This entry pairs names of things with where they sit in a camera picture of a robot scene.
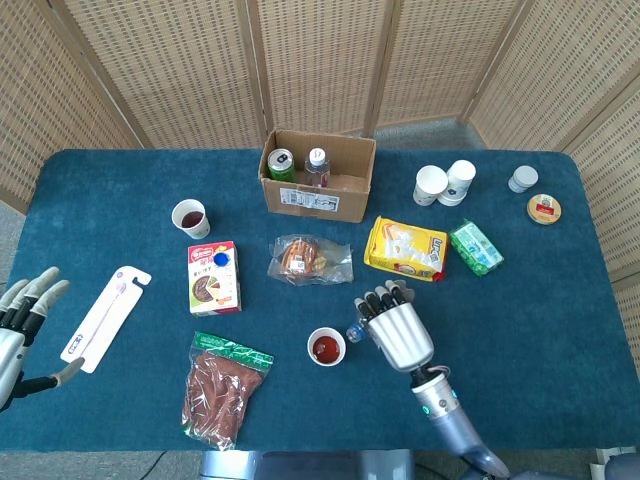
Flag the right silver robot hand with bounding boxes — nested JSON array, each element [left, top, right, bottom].
[[353, 279, 435, 374]]

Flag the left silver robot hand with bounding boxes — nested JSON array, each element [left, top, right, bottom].
[[0, 265, 86, 414]]

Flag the small clear water bottle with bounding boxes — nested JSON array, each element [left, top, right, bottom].
[[346, 312, 371, 344]]

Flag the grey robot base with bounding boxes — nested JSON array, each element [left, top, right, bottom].
[[198, 449, 416, 480]]

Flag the paper cup red tea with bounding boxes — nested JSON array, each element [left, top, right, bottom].
[[307, 326, 348, 368]]

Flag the empty single paper cup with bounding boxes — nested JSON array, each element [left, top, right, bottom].
[[412, 165, 449, 207]]

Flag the white paper cup right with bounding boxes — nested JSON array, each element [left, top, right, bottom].
[[438, 159, 477, 207]]

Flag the paper cup with dark drink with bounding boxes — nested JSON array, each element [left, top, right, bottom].
[[171, 198, 212, 240]]

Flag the yellow Lipo biscuit bag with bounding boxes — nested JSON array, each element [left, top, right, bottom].
[[363, 215, 449, 283]]

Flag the white toothbrush package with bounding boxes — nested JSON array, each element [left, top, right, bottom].
[[60, 265, 153, 374]]

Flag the green tissue pack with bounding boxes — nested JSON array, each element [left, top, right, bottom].
[[448, 218, 505, 278]]

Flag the blue table cloth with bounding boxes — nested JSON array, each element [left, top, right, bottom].
[[0, 148, 632, 454]]

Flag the bagged bread loaf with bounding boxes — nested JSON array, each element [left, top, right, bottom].
[[266, 234, 355, 287]]

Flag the brown cardboard box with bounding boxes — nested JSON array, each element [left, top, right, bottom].
[[258, 129, 377, 224]]

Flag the clear bottle with white cap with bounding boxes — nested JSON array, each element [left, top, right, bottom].
[[303, 147, 332, 189]]

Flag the round gold red tin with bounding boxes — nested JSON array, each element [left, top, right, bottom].
[[525, 193, 562, 226]]

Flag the red white snack box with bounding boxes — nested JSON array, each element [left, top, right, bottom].
[[187, 240, 243, 317]]

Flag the small white jar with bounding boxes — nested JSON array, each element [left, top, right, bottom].
[[507, 165, 540, 194]]

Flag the green drink can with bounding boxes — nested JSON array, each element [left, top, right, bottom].
[[267, 148, 297, 183]]

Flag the white object beside table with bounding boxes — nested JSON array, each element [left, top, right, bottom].
[[589, 447, 631, 480]]

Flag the wicker folding screen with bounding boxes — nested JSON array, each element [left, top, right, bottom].
[[0, 0, 640, 351]]

